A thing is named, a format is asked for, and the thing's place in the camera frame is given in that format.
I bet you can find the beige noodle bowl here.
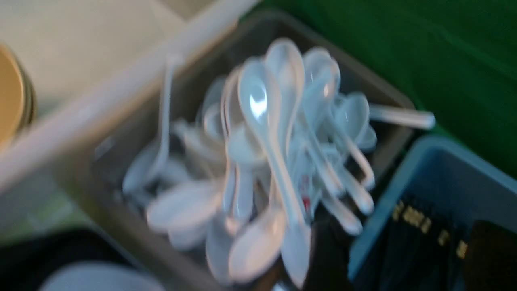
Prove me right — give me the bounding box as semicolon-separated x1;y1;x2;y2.
0;44;38;151

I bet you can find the black serving tray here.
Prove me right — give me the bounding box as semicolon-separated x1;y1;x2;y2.
0;227;134;291

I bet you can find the blue chopstick bin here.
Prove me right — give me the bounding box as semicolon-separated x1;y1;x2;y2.
349;135;516;282

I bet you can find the white soup spoon left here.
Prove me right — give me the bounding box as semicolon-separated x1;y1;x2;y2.
122;55;176;194

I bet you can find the large white plastic bin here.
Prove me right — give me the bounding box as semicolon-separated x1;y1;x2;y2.
0;0;259;231

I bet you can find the white soup spoon front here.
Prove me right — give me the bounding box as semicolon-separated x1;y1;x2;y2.
228;204;286;283

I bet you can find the green checkered tablecloth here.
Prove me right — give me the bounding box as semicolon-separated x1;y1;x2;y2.
0;174;92;246

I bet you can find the grey spoon bin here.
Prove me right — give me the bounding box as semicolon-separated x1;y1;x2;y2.
65;9;415;291

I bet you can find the white soup spoon right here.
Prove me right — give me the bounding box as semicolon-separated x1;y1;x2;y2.
369;103;436;130

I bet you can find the green backdrop cloth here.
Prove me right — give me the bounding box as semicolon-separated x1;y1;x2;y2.
253;0;517;177

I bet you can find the black chopsticks bundle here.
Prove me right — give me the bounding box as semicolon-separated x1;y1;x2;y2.
353;197;516;291

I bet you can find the white small bowl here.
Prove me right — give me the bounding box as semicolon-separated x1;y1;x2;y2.
39;262;166;291

